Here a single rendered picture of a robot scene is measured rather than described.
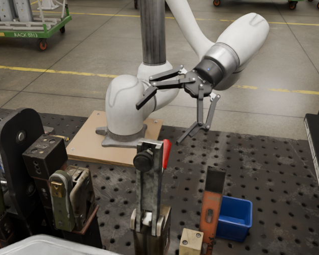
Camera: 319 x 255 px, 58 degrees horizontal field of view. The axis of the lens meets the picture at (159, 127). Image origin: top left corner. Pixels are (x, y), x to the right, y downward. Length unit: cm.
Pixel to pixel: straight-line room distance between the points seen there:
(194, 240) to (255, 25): 57
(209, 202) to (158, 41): 86
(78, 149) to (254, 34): 80
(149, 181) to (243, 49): 47
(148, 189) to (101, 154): 73
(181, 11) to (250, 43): 27
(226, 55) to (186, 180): 52
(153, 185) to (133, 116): 70
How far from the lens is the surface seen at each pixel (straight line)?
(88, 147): 123
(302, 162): 130
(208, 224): 50
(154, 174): 44
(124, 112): 113
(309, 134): 87
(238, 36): 80
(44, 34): 446
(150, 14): 119
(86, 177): 61
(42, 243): 61
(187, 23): 97
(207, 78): 75
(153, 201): 47
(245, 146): 129
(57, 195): 58
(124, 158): 116
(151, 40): 121
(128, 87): 111
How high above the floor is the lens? 148
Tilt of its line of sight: 35 degrees down
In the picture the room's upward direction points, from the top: straight up
